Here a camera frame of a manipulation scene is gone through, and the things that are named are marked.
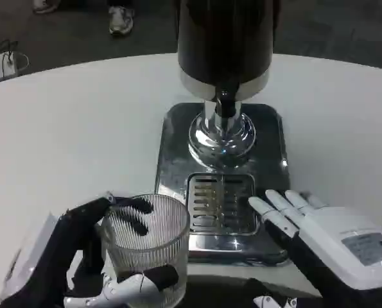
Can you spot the person's white shoe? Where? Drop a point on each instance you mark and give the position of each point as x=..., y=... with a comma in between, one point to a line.
x=44, y=5
x=121, y=19

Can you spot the steel drip tray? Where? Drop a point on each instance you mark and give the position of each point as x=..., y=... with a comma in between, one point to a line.
x=222, y=205

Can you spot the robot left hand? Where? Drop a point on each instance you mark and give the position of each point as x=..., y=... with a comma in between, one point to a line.
x=59, y=244

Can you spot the clear ribbed glass cup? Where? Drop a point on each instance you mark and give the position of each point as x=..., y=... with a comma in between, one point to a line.
x=145, y=240

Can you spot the black drink dispenser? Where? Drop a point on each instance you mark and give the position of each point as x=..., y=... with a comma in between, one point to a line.
x=222, y=64

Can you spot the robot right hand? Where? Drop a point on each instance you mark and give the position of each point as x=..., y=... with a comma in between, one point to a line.
x=335, y=244

